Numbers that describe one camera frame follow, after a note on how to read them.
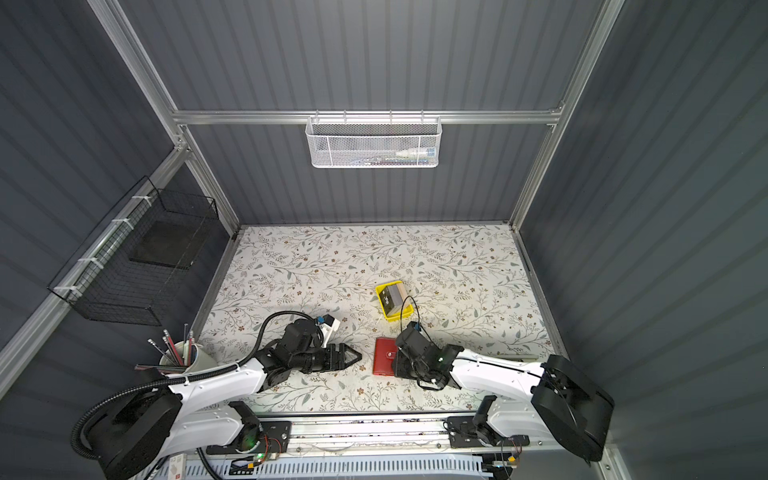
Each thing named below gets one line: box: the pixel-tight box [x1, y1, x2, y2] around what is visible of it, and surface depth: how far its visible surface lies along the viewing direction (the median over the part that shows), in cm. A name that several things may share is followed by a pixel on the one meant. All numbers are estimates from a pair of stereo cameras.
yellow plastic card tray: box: [375, 280, 414, 322], surface depth 96 cm
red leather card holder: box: [372, 337, 398, 377], surface depth 87 cm
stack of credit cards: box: [379, 284, 406, 316], surface depth 96 cm
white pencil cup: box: [159, 340, 218, 373], surface depth 79 cm
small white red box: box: [168, 454, 187, 480], surface depth 69 cm
